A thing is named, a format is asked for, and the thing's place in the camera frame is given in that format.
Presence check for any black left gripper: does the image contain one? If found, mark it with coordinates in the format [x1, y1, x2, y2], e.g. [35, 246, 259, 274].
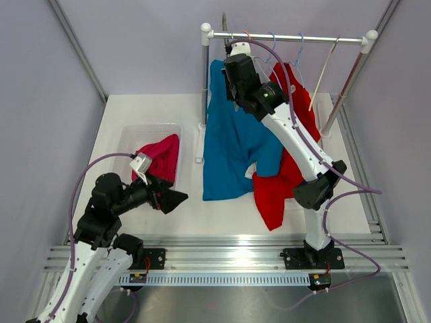
[112, 170, 188, 215]

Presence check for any magenta t shirt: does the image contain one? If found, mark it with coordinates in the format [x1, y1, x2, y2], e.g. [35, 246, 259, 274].
[135, 134, 180, 184]

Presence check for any blue t shirt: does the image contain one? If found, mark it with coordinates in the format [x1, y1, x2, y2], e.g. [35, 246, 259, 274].
[203, 60, 284, 201]

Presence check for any grey hanger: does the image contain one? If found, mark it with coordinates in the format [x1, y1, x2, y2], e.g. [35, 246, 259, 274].
[222, 11, 231, 57]

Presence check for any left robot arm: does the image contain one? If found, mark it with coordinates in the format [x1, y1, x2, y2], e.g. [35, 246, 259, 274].
[33, 172, 189, 322]

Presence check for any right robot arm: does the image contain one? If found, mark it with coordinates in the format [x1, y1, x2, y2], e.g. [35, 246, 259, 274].
[224, 54, 347, 267]

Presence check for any red t shirt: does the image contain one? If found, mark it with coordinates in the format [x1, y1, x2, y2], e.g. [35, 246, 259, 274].
[253, 63, 321, 231]

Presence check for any light blue hanger right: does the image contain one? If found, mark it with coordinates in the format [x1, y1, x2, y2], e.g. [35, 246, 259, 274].
[288, 32, 306, 88]

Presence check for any light blue hanger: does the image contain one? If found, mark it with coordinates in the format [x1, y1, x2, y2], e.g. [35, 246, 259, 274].
[288, 32, 306, 88]
[255, 32, 277, 67]

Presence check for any light blue hanger middle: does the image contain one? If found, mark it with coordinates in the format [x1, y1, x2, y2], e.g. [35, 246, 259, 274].
[255, 32, 277, 67]

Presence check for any cream white hanger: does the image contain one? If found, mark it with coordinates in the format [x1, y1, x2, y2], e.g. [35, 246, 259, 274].
[308, 36, 341, 112]

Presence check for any clear plastic basket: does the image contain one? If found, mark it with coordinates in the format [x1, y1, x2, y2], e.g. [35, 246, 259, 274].
[117, 123, 183, 181]

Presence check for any metal clothes rack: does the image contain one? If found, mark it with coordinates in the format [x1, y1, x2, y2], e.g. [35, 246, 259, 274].
[195, 23, 379, 164]

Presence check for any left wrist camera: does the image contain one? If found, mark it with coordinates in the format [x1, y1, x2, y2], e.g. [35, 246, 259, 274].
[129, 153, 152, 184]

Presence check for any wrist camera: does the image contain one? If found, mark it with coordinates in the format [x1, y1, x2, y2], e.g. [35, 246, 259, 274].
[129, 153, 152, 184]
[226, 41, 252, 57]

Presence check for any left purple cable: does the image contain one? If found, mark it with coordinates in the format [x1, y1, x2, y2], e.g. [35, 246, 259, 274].
[46, 153, 137, 320]

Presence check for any white slotted cable duct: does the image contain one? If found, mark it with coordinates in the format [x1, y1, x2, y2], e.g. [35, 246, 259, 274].
[117, 273, 310, 287]

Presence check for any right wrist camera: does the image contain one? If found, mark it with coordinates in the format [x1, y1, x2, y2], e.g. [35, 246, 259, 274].
[226, 41, 252, 57]

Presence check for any aluminium mounting rail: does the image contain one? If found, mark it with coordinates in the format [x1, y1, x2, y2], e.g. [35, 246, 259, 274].
[42, 234, 410, 274]

